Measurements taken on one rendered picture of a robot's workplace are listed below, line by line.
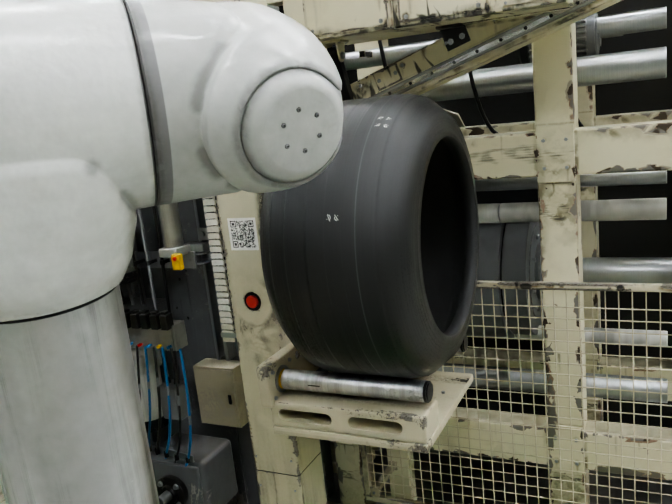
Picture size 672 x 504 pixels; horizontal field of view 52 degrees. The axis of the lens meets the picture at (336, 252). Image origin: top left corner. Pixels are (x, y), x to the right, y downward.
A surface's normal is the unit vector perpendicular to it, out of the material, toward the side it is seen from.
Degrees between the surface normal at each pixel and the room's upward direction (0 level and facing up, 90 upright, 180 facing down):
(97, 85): 79
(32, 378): 96
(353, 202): 65
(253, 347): 90
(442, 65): 90
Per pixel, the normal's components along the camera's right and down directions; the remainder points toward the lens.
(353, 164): -0.40, -0.41
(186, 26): 0.13, -0.54
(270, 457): -0.43, 0.23
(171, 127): 0.29, 0.37
